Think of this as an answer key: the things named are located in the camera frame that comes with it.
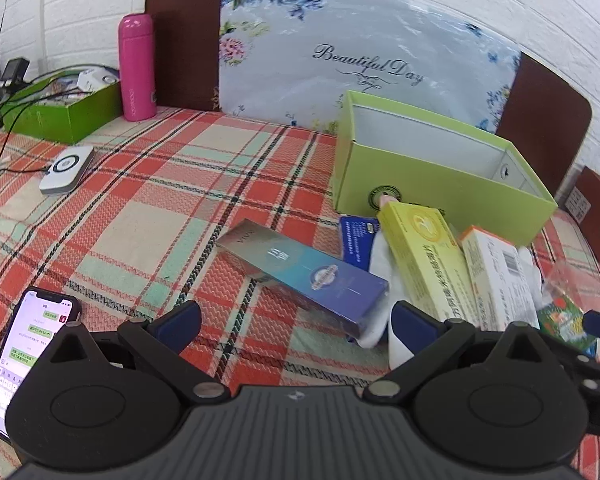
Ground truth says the floral plastic-wrapped bedding package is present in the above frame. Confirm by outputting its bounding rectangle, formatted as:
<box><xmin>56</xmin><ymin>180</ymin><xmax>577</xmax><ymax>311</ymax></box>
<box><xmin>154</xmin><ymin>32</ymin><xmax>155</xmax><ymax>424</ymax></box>
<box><xmin>217</xmin><ymin>0</ymin><xmax>523</xmax><ymax>136</ymax></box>

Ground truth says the large light green box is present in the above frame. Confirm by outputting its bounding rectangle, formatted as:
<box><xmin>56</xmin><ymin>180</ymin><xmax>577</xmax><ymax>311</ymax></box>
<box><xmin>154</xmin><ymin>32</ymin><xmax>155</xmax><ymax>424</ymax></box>
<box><xmin>332</xmin><ymin>89</ymin><xmax>572</xmax><ymax>248</ymax></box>

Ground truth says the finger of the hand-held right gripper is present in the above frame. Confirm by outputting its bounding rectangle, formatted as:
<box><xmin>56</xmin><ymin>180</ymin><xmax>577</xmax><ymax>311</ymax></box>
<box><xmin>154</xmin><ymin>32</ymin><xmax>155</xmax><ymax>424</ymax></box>
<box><xmin>542</xmin><ymin>310</ymin><xmax>600</xmax><ymax>386</ymax></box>

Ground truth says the brown cardboard box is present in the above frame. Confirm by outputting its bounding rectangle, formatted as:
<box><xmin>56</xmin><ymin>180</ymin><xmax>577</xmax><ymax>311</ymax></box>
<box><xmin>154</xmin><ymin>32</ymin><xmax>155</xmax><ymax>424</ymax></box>
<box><xmin>562</xmin><ymin>165</ymin><xmax>600</xmax><ymax>263</ymax></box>

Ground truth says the brown wooden headboard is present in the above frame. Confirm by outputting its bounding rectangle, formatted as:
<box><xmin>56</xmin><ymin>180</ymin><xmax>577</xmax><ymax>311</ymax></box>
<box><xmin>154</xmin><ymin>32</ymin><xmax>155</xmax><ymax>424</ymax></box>
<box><xmin>145</xmin><ymin>0</ymin><xmax>593</xmax><ymax>201</ymax></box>

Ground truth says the blue flat box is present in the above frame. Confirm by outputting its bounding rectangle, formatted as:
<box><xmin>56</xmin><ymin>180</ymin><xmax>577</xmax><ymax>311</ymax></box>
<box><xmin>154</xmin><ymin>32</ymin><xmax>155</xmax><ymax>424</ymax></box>
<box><xmin>339</xmin><ymin>214</ymin><xmax>383</xmax><ymax>266</ymax></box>

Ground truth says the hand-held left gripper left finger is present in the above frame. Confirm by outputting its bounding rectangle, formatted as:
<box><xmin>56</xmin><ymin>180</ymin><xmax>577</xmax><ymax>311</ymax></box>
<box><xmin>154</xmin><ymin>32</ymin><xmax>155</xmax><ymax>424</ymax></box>
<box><xmin>45</xmin><ymin>301</ymin><xmax>231</xmax><ymax>402</ymax></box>

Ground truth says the pink thermos bottle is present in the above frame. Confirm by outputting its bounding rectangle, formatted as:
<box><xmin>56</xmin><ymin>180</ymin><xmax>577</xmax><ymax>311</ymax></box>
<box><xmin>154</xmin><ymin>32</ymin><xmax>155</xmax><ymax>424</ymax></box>
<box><xmin>118</xmin><ymin>13</ymin><xmax>158</xmax><ymax>122</ymax></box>

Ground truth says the long blue-grey box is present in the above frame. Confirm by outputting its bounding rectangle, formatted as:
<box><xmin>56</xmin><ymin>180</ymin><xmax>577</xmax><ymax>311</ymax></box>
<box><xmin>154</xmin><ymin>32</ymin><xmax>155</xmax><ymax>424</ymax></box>
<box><xmin>216</xmin><ymin>219</ymin><xmax>391</xmax><ymax>338</ymax></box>

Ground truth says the yellow medicine box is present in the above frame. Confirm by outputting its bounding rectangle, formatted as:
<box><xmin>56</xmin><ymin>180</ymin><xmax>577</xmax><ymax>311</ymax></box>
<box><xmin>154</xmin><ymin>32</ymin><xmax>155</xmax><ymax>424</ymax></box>
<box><xmin>377</xmin><ymin>202</ymin><xmax>481</xmax><ymax>328</ymax></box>

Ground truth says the black charger adapter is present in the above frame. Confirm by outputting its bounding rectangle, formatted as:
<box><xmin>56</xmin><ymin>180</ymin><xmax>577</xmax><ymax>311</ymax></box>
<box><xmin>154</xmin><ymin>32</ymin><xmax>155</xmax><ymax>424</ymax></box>
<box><xmin>0</xmin><ymin>57</ymin><xmax>31</xmax><ymax>92</ymax></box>

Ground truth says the plaid bedsheet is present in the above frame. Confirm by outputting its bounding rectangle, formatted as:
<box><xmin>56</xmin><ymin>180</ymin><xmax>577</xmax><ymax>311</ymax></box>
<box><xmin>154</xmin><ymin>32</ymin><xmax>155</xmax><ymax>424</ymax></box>
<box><xmin>0</xmin><ymin>105</ymin><xmax>600</xmax><ymax>480</ymax></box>

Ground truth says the white and orange box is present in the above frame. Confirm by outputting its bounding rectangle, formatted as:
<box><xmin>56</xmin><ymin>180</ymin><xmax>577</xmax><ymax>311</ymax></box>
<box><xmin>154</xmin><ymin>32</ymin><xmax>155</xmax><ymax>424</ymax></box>
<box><xmin>460</xmin><ymin>225</ymin><xmax>541</xmax><ymax>331</ymax></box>

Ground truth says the clear plastic cup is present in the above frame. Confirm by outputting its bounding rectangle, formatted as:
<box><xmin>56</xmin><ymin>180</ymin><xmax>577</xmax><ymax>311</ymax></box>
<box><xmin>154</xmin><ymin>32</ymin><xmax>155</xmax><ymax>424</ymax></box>
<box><xmin>540</xmin><ymin>260</ymin><xmax>600</xmax><ymax>311</ymax></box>

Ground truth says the green printed snack packet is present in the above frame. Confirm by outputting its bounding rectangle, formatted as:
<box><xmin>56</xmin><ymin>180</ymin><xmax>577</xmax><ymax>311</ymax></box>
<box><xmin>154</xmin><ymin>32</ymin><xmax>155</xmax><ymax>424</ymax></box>
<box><xmin>537</xmin><ymin>295</ymin><xmax>598</xmax><ymax>356</ymax></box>

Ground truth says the small white box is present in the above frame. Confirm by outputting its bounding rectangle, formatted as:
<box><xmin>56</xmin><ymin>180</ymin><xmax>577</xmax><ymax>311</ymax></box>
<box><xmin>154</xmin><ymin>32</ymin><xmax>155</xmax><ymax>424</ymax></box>
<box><xmin>77</xmin><ymin>67</ymin><xmax>121</xmax><ymax>93</ymax></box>

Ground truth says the small green open box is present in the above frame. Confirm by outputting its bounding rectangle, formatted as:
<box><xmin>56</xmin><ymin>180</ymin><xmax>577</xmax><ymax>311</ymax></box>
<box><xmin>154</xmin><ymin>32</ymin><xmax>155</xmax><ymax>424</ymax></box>
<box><xmin>2</xmin><ymin>67</ymin><xmax>123</xmax><ymax>145</ymax></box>

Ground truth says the white device with ring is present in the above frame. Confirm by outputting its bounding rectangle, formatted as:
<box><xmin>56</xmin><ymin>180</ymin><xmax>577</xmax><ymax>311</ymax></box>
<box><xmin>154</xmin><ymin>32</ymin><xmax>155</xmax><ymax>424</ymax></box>
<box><xmin>39</xmin><ymin>145</ymin><xmax>95</xmax><ymax>196</ymax></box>

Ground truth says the white cloth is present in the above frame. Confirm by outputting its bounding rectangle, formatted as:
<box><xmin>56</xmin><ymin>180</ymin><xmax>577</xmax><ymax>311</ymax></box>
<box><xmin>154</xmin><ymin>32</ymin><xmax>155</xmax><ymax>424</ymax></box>
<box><xmin>357</xmin><ymin>232</ymin><xmax>412</xmax><ymax>350</ymax></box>

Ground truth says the black charger cable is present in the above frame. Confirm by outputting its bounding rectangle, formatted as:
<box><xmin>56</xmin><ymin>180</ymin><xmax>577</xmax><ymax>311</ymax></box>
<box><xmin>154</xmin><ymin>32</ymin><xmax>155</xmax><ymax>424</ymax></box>
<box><xmin>0</xmin><ymin>85</ymin><xmax>48</xmax><ymax>175</ymax></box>

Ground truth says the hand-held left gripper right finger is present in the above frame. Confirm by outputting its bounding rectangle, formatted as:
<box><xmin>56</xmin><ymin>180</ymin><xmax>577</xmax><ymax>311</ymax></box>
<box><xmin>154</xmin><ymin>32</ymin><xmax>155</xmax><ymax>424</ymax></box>
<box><xmin>364</xmin><ymin>301</ymin><xmax>563</xmax><ymax>403</ymax></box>

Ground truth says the smartphone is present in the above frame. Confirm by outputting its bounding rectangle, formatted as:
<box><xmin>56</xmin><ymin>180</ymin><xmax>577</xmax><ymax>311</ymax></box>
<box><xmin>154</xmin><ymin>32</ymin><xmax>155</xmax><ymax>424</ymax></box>
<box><xmin>0</xmin><ymin>287</ymin><xmax>83</xmax><ymax>443</ymax></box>

